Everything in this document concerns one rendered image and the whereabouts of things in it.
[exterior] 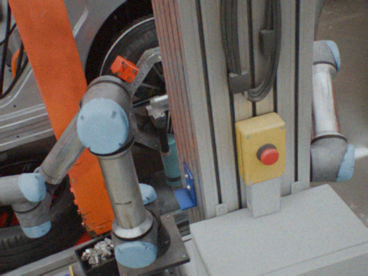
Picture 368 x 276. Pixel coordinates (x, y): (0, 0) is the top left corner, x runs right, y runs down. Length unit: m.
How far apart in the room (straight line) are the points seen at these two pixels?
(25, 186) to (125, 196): 0.26
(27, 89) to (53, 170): 0.97
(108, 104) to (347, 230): 0.58
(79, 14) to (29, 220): 1.13
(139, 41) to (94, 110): 1.11
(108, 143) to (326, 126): 0.79
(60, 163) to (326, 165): 0.80
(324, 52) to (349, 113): 1.91
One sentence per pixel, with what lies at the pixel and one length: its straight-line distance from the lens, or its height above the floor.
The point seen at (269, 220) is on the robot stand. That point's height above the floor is 1.23.
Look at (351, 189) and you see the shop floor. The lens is 3.05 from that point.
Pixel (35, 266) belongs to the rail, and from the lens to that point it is 2.33.
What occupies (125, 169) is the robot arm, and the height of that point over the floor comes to 1.27.
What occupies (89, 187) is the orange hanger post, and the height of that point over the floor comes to 0.78.
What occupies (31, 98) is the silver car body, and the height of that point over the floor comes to 0.96.
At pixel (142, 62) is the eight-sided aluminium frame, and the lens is 2.16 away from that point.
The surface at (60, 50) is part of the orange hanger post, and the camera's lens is 1.70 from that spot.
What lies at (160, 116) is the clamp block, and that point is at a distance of 2.00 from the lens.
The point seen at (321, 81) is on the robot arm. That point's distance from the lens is 1.75.
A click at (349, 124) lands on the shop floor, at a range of 3.58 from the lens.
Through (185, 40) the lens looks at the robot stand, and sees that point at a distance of 0.86.
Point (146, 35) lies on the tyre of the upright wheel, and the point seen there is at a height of 1.17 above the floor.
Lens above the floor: 2.00
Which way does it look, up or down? 35 degrees down
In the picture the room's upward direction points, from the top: 9 degrees counter-clockwise
